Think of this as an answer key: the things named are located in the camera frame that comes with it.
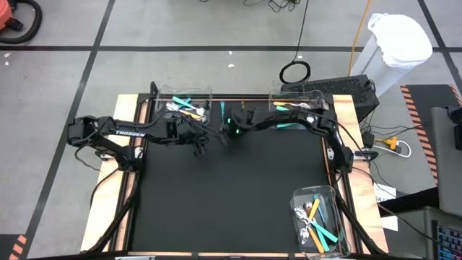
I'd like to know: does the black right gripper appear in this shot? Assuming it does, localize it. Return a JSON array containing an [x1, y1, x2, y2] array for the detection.
[[217, 116, 243, 147]]

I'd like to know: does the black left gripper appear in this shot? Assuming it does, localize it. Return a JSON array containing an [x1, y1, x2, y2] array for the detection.
[[185, 126, 211, 157]]

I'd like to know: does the wooden handled spoon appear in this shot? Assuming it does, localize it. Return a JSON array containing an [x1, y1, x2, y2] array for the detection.
[[165, 102, 204, 121], [297, 198, 321, 247], [273, 101, 313, 110]]

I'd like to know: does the blue handled utensil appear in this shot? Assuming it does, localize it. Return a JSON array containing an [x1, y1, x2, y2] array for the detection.
[[316, 230, 331, 253]]

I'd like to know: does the clear plastic bin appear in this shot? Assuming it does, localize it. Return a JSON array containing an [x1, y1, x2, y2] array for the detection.
[[268, 89, 328, 113], [155, 84, 213, 126], [289, 185, 352, 258]]

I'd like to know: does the wooden table side board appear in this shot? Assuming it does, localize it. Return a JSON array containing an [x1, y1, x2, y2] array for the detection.
[[79, 93, 145, 254], [331, 94, 390, 254]]

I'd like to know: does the black computer tower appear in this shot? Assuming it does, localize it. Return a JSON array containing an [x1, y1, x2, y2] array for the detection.
[[280, 74, 380, 123]]

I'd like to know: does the black power brick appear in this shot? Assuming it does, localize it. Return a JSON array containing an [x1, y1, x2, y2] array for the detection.
[[362, 130, 376, 149]]

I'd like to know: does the white paper sheet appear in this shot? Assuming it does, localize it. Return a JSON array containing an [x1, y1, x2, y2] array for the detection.
[[373, 182, 398, 203]]

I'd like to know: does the yellow power adapter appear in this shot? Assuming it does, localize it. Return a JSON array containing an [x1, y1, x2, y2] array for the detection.
[[375, 136, 400, 150]]

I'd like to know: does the white bagged trash bin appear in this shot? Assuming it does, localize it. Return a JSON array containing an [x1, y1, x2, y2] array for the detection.
[[349, 13, 433, 98]]

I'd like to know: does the black mat striped edge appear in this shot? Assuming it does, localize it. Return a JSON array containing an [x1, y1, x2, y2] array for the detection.
[[399, 84, 462, 186]]

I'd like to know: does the grey desk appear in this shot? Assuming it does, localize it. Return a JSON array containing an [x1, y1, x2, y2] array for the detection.
[[431, 106, 462, 217]]

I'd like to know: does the orange vacuum cleaner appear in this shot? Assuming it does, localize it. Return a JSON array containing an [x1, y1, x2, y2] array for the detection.
[[0, 0, 17, 32]]

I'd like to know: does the computer keyboard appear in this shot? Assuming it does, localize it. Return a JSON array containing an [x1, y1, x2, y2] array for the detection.
[[432, 220, 462, 260]]

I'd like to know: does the black table frame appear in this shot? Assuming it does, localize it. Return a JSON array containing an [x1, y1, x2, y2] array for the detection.
[[84, 81, 385, 260]]

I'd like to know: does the black coiled floor cable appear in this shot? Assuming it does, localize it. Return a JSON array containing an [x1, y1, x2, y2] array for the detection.
[[279, 0, 312, 85]]

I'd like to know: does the yellow hanging cable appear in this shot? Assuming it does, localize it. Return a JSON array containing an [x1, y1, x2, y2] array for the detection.
[[347, 0, 372, 77]]

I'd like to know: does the white power cable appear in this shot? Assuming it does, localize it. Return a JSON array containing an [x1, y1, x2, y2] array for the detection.
[[375, 139, 412, 159]]

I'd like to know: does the black vacuum hose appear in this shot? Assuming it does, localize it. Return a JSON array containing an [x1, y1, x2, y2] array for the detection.
[[0, 0, 43, 45]]

